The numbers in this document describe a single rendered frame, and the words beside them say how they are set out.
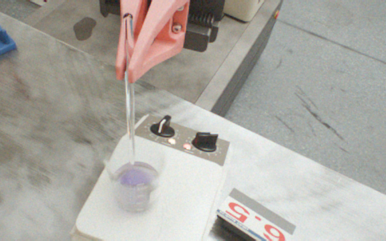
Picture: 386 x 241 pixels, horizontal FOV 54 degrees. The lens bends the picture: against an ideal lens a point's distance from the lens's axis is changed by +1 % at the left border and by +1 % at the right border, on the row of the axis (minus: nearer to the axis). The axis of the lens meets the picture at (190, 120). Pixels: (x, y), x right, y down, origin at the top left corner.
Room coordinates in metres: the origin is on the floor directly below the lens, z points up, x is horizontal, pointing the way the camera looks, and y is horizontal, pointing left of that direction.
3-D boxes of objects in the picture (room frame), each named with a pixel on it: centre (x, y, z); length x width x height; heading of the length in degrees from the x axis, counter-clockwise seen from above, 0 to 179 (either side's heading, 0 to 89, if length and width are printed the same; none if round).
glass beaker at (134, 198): (0.16, 0.04, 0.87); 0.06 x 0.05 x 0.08; 90
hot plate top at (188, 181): (0.16, 0.02, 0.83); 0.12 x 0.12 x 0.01; 80
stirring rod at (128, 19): (0.18, 0.05, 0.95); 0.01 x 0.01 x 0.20; 84
